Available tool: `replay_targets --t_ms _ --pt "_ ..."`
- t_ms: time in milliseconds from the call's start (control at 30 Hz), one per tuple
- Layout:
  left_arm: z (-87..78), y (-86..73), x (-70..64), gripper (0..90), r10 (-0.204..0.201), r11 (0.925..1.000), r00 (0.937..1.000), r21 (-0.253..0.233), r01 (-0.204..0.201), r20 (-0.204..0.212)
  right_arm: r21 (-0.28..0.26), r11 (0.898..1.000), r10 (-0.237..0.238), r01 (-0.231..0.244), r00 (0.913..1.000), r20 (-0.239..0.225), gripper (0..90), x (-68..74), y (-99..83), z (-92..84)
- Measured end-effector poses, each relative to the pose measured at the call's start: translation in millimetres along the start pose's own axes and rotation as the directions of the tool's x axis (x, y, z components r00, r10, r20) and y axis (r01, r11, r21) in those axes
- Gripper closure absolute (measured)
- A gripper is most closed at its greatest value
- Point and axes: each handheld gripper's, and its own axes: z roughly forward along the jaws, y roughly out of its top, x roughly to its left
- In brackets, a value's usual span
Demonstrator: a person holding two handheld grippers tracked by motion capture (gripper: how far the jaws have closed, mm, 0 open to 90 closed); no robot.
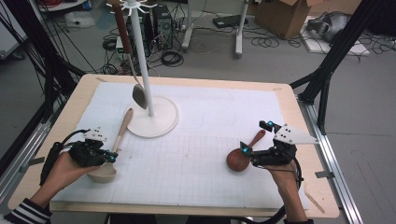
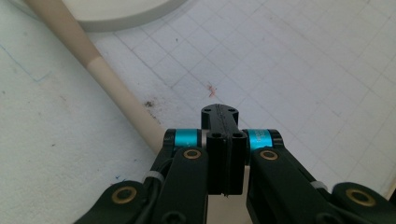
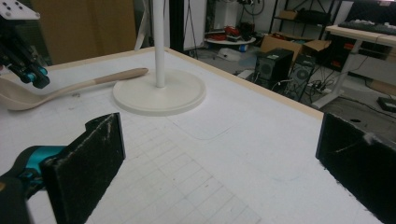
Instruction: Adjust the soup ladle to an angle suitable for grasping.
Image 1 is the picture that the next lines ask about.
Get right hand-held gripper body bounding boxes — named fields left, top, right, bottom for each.
left=250, top=123, right=320, bottom=168

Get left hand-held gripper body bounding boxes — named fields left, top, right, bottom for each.
left=68, top=126, right=109, bottom=168

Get dark wooden spoon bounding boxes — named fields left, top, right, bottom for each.
left=226, top=129, right=267, bottom=173

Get beige ladle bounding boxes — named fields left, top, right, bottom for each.
left=86, top=107, right=134, bottom=184

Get white utensil rack stand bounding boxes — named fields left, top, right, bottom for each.
left=106, top=0, right=180, bottom=139

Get person's right hand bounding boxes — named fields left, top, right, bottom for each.
left=264, top=163, right=299, bottom=194

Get person's left hand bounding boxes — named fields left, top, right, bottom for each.
left=38, top=152, right=101, bottom=200

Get metal table clamp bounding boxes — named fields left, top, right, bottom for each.
left=315, top=170, right=336, bottom=180
left=18, top=157, right=46, bottom=174

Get white grid mat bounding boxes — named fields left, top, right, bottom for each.
left=50, top=81, right=309, bottom=211

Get white desk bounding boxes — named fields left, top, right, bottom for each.
left=181, top=0, right=250, bottom=60

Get white power adapter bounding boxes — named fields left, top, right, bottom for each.
left=115, top=35, right=127, bottom=54

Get white foam board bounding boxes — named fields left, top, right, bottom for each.
left=301, top=29, right=372, bottom=57

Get large cardboard box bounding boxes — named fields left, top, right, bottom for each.
left=255, top=0, right=325, bottom=40

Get black flat box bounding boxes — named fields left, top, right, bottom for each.
left=212, top=14, right=249, bottom=29

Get grey backpack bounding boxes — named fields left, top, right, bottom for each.
left=306, top=11, right=352, bottom=43

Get black computer tower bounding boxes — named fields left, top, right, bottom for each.
left=152, top=4, right=174, bottom=50
left=125, top=7, right=154, bottom=59

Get clear plastic bag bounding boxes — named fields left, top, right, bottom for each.
left=64, top=11, right=96, bottom=29

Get white cabinet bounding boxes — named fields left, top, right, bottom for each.
left=0, top=0, right=28, bottom=61

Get round white table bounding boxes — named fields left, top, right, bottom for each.
left=38, top=0, right=88, bottom=13

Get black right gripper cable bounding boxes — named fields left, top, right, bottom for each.
left=232, top=157, right=304, bottom=224

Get aluminium rail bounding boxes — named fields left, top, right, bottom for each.
left=0, top=102, right=60, bottom=200
left=297, top=99, right=364, bottom=224

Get black floor cables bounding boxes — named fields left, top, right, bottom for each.
left=242, top=26, right=309, bottom=49

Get black frame post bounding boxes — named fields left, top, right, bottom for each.
left=289, top=0, right=387, bottom=135
left=0, top=0, right=87, bottom=125

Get black cable coil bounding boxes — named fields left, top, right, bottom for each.
left=161, top=49, right=185, bottom=68

